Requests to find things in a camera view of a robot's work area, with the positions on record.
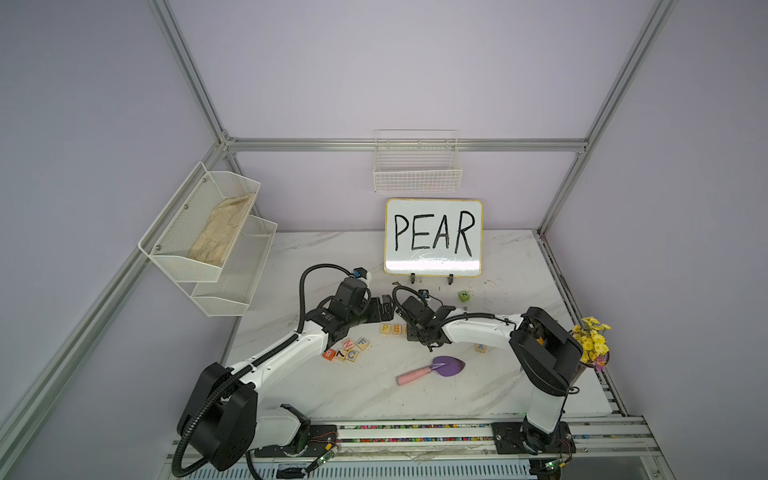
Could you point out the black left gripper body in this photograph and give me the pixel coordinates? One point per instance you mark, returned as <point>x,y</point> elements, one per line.
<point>369,312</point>

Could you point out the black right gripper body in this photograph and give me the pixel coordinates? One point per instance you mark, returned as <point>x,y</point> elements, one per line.
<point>413,336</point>

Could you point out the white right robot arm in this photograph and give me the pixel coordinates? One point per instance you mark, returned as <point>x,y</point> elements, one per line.
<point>546,352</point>

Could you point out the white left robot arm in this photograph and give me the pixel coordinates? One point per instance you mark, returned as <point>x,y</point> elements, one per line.
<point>220,419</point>

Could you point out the wooden block letter F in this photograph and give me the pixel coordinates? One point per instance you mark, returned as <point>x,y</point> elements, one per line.
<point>362,343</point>

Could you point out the purple pink toy trowel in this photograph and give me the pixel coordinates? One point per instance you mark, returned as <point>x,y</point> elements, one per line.
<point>445,366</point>

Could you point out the white mesh lower shelf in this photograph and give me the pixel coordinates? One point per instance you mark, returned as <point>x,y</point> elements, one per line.
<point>233,293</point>

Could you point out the white mesh shelf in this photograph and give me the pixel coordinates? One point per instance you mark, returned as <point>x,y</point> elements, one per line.
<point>174,241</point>
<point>233,293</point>

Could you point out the beige cloth in shelf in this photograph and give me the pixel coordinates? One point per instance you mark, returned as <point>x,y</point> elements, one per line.
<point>222,231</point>

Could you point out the yellow flower bouquet vase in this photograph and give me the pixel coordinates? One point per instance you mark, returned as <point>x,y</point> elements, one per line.
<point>590,334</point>

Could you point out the white mesh upper shelf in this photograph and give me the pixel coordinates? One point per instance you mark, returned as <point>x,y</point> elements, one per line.
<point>174,241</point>

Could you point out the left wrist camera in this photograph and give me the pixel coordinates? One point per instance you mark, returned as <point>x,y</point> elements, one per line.
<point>362,274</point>

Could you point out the whiteboard with yellow frame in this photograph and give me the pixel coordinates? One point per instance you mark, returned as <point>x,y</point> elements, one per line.
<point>434,237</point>

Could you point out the white wire wall basket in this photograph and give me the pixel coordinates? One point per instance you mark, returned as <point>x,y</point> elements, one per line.
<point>419,161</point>

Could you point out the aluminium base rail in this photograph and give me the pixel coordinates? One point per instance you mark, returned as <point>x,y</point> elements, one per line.
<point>611,447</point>

